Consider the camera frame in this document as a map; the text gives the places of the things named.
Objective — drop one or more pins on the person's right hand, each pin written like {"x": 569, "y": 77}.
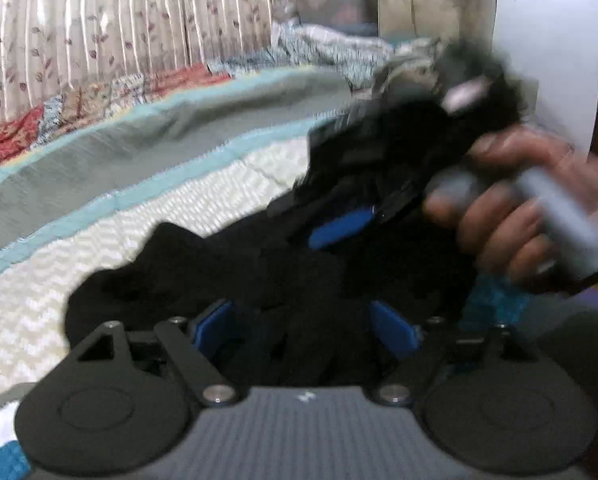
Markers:
{"x": 504, "y": 240}

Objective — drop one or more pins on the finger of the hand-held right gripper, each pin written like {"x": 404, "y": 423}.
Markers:
{"x": 339, "y": 227}

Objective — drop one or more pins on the beige cardboard box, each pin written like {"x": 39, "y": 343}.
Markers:
{"x": 439, "y": 10}

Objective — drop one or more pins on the leaf print curtain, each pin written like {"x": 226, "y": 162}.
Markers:
{"x": 104, "y": 20}

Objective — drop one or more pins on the grey storage container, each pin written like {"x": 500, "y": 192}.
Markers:
{"x": 334, "y": 7}

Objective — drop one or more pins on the blue white patterned cloth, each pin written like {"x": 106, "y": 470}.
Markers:
{"x": 319, "y": 45}

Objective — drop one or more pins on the red floral patchwork quilt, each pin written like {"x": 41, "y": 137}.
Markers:
{"x": 9, "y": 140}

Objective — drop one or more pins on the patterned striped bedspread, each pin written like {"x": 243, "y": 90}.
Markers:
{"x": 104, "y": 170}

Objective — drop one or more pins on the olive crumpled cloth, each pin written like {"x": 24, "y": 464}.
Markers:
{"x": 409, "y": 60}

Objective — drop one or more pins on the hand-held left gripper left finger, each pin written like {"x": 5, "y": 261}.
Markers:
{"x": 214, "y": 325}

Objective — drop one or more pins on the black pants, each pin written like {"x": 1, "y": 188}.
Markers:
{"x": 279, "y": 285}

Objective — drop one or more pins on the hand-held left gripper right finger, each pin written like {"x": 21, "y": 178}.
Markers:
{"x": 391, "y": 330}

